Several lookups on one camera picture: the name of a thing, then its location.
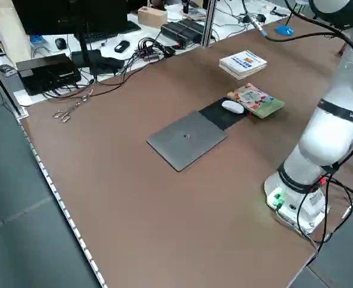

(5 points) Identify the black computer monitor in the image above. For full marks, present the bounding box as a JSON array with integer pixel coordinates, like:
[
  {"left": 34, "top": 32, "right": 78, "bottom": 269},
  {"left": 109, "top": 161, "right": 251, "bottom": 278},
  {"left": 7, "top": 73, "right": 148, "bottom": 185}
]
[{"left": 11, "top": 0, "right": 129, "bottom": 77}]

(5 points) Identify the white computer mouse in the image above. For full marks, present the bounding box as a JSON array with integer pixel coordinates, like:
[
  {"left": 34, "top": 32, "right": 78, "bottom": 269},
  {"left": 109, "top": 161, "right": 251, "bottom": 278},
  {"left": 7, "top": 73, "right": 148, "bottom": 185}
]
[{"left": 221, "top": 100, "right": 245, "bottom": 115}]

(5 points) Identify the grey closed laptop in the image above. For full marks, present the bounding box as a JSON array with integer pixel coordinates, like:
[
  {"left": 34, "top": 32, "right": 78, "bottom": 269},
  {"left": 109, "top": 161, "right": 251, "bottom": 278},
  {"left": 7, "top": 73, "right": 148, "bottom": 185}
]
[{"left": 146, "top": 110, "right": 228, "bottom": 173}]

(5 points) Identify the black equipment box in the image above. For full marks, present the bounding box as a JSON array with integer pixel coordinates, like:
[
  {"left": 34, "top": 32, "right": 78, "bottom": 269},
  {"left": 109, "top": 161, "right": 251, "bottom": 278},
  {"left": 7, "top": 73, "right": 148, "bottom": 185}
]
[{"left": 16, "top": 53, "right": 83, "bottom": 97}]

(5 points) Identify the black keyboard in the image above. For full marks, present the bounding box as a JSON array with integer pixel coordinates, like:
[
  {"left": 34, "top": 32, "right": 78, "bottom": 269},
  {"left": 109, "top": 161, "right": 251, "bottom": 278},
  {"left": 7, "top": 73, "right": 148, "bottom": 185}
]
[{"left": 83, "top": 20, "right": 142, "bottom": 43}]

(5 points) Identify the colourful green-edged book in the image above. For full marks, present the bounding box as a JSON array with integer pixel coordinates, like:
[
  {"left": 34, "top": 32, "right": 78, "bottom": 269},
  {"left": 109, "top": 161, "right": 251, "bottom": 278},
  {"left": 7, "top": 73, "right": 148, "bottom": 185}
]
[{"left": 226, "top": 83, "right": 286, "bottom": 120}]

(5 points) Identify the aluminium profile post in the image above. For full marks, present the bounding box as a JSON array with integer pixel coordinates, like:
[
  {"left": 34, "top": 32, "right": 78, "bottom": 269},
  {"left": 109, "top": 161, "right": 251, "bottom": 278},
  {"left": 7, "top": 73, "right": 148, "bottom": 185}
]
[{"left": 201, "top": 0, "right": 218, "bottom": 48}]

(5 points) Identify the white and blue book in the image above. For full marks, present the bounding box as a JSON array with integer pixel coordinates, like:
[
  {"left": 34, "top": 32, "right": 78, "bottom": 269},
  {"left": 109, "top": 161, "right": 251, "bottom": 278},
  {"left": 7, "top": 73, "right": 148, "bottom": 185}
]
[{"left": 218, "top": 49, "right": 268, "bottom": 81}]

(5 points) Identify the small black device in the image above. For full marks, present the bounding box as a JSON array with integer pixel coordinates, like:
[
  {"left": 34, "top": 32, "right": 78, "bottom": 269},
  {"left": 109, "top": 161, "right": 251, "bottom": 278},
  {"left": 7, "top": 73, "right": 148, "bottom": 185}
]
[{"left": 113, "top": 40, "right": 131, "bottom": 53}]

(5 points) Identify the black power supply unit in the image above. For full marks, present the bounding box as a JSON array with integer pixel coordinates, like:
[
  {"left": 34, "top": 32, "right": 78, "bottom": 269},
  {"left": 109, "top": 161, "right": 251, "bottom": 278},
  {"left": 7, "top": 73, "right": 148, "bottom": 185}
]
[
  {"left": 177, "top": 19, "right": 206, "bottom": 37},
  {"left": 160, "top": 22, "right": 201, "bottom": 49}
]

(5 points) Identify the blue desk lamp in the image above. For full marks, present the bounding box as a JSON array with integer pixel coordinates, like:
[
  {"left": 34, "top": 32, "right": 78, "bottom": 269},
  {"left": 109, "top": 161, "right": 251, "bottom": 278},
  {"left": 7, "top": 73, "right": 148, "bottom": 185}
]
[{"left": 275, "top": 11, "right": 296, "bottom": 36}]

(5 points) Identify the cardboard box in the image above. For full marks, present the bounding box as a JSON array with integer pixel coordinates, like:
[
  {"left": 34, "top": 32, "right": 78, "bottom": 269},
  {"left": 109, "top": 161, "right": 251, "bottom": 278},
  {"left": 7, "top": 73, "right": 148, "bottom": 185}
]
[{"left": 137, "top": 6, "right": 168, "bottom": 29}]

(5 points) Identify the thin dark table cable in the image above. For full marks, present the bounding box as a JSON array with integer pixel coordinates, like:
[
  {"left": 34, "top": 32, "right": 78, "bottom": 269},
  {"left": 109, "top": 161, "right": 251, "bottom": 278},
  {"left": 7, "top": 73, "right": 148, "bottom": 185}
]
[{"left": 43, "top": 56, "right": 153, "bottom": 100}]

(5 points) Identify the black cable hub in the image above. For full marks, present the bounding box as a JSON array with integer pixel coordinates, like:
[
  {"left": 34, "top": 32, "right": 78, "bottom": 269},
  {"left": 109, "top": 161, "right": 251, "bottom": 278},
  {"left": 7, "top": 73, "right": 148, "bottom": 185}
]
[{"left": 135, "top": 37, "right": 177, "bottom": 64}]

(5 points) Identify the black mouse pad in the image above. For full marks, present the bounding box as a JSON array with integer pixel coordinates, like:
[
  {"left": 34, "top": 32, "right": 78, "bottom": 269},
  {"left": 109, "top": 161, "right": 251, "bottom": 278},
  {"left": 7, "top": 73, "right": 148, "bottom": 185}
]
[{"left": 198, "top": 97, "right": 254, "bottom": 132}]

